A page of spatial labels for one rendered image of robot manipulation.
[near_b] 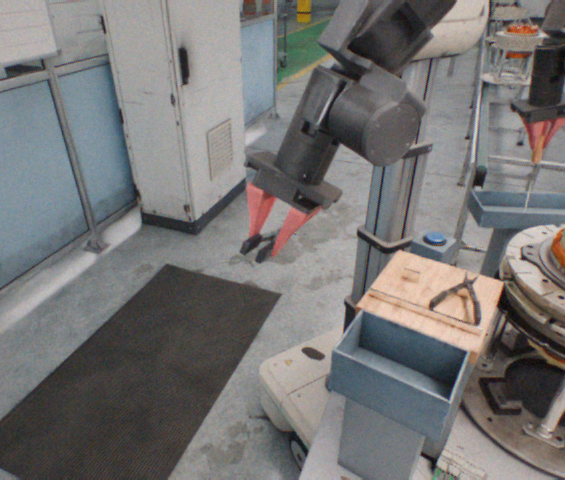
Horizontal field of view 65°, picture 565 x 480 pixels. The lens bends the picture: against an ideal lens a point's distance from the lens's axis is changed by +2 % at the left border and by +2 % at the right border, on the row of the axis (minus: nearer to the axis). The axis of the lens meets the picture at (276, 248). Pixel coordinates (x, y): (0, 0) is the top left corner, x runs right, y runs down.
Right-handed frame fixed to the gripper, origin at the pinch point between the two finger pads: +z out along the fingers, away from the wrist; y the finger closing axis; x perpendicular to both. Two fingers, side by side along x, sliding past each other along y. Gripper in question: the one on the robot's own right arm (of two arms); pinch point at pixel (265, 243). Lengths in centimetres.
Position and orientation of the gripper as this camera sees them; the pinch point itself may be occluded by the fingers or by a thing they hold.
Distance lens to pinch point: 51.5
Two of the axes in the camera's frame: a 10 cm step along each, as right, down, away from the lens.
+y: 8.5, 4.9, -1.9
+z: -3.9, 8.3, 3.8
